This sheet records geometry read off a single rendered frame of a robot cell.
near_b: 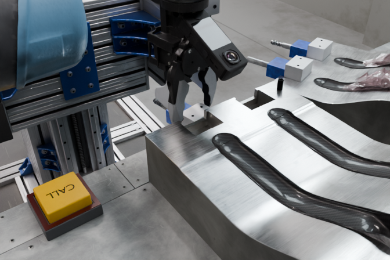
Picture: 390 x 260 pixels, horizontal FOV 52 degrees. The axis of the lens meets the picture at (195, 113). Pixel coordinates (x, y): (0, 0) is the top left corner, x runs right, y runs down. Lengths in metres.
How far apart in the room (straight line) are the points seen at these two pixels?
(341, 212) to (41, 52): 0.35
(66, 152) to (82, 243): 0.68
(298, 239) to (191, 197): 0.16
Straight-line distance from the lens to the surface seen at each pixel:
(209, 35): 0.59
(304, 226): 0.45
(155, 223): 0.57
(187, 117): 0.66
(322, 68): 0.85
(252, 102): 0.68
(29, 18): 0.23
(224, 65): 0.56
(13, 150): 1.77
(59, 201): 0.57
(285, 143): 0.57
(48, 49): 0.24
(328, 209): 0.48
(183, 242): 0.55
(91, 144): 1.26
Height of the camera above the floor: 1.23
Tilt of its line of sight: 34 degrees down
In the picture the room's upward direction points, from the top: straight up
